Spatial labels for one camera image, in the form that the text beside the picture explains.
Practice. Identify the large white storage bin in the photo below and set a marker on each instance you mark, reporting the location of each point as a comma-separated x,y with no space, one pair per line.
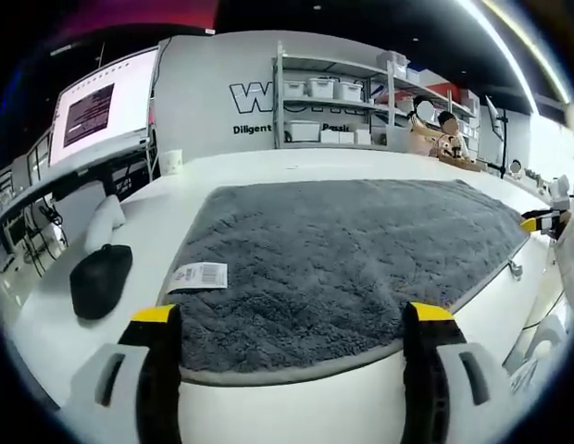
303,132

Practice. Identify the grey bin stack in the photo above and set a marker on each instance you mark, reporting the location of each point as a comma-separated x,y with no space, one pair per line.
392,64

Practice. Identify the white lidded storage bin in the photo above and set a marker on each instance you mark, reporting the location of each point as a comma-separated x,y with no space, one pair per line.
322,88
295,90
350,91

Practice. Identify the grey towel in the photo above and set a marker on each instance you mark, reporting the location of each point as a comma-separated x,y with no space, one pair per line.
338,254

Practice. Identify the white paper cup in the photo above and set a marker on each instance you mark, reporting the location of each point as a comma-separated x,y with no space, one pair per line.
171,162

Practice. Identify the red ceiling banner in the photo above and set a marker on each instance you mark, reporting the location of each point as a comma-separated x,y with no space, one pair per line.
129,18

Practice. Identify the black pouch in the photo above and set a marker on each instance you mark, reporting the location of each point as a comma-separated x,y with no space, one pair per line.
99,282

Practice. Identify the grey metal shelving rack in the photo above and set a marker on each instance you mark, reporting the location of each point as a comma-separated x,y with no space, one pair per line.
278,92

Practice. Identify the white cardboard box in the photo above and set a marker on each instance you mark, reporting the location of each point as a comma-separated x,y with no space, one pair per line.
363,137
347,138
330,137

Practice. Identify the wooden tray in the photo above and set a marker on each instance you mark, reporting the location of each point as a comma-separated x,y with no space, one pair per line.
460,164

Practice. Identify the ceiling light strip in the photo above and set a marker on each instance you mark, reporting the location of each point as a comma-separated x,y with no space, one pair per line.
532,51

